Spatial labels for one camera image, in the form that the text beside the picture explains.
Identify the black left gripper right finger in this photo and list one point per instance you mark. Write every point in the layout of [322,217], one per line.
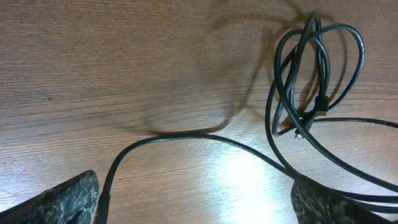
[315,203]

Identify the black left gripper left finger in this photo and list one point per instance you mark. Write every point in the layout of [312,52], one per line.
[73,201]

